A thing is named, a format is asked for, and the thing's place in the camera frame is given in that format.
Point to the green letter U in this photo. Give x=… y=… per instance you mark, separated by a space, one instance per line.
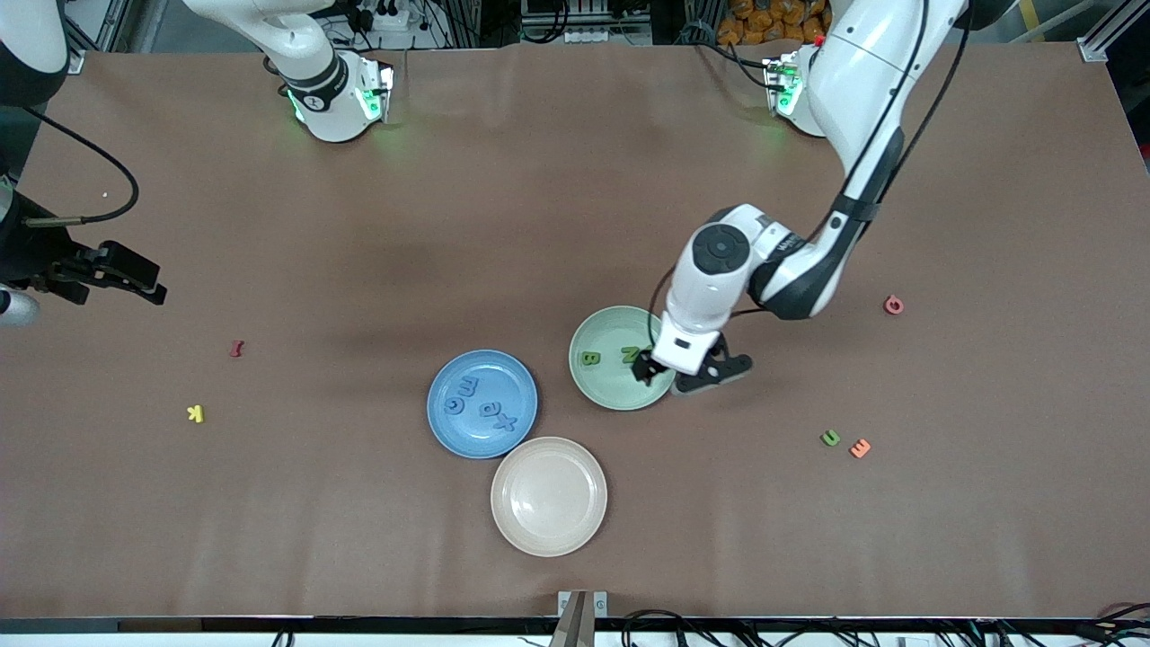
x=830 y=438

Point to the blue letter X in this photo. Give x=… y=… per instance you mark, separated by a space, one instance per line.
x=506 y=422

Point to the stack of orange items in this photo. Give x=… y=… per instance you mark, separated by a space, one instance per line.
x=764 y=22

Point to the blue plate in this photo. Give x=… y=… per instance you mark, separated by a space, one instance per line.
x=482 y=436

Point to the green plate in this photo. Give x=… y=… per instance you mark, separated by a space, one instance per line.
x=611 y=386

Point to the green letter N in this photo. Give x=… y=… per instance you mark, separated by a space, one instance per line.
x=631 y=353

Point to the blue letter E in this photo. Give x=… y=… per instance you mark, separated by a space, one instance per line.
x=469 y=386

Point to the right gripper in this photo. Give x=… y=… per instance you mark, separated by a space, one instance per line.
x=34 y=254

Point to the beige plate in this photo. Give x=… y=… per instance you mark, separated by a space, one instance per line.
x=549 y=496

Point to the orange letter E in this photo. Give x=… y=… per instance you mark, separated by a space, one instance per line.
x=860 y=447

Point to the yellow letter K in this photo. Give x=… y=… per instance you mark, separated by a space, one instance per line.
x=195 y=413

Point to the metal table edge bracket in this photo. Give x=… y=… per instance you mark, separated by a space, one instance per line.
x=582 y=611

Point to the aluminium frame post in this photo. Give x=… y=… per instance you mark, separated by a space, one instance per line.
x=1110 y=36
x=90 y=36

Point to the blue letter G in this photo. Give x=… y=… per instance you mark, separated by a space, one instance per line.
x=455 y=405

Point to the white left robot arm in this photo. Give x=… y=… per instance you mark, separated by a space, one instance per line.
x=862 y=72

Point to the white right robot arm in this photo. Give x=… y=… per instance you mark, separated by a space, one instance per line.
x=328 y=112

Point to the blue letter Q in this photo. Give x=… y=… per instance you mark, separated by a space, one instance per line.
x=489 y=409

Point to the white power strip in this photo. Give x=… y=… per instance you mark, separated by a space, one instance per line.
x=386 y=16

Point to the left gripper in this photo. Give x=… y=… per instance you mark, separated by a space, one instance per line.
x=643 y=370

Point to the green letter B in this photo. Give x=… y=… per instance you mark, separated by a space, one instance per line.
x=589 y=358

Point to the pink letter Q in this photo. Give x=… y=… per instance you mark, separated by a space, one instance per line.
x=893 y=305

